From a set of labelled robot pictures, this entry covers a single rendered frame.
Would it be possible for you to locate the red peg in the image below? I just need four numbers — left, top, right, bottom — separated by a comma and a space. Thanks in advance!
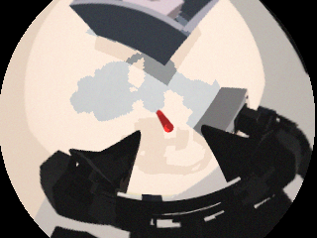
156, 110, 173, 132

